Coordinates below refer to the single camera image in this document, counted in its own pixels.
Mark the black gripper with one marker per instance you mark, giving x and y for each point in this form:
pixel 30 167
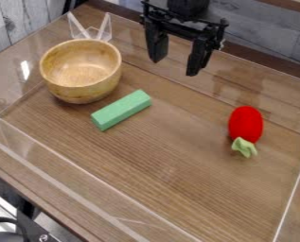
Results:
pixel 185 18

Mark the red plush strawberry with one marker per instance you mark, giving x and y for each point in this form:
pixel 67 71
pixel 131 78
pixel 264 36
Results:
pixel 245 128

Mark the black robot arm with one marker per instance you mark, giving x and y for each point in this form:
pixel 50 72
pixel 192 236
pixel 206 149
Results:
pixel 188 20

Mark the green rectangular block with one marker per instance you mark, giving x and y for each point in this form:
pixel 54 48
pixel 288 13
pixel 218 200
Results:
pixel 121 110

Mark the wooden bowl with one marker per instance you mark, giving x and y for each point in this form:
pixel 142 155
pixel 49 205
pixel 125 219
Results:
pixel 81 70

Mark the clear acrylic corner bracket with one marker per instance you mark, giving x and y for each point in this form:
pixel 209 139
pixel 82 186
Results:
pixel 79 32

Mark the black metal mount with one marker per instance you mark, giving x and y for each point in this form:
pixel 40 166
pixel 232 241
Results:
pixel 36 234

